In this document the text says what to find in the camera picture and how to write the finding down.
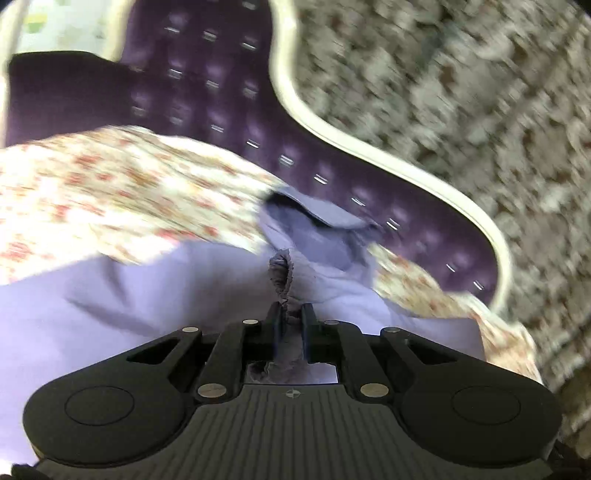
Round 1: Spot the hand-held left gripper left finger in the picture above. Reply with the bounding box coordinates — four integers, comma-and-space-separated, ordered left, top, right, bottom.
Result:
126, 302, 286, 400

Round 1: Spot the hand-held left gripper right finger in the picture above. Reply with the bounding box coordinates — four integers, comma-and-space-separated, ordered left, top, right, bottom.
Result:
301, 302, 468, 400

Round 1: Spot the lavender garment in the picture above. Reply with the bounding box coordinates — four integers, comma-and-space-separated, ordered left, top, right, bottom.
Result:
0, 187, 488, 386

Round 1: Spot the floral blanket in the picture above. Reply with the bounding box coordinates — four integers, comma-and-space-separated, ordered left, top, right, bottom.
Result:
0, 124, 544, 384

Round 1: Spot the purple tufted headboard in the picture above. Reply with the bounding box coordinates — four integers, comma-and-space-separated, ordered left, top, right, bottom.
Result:
0, 0, 514, 320

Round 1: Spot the grey damask curtain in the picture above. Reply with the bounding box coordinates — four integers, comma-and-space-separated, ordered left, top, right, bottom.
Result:
272, 0, 591, 462

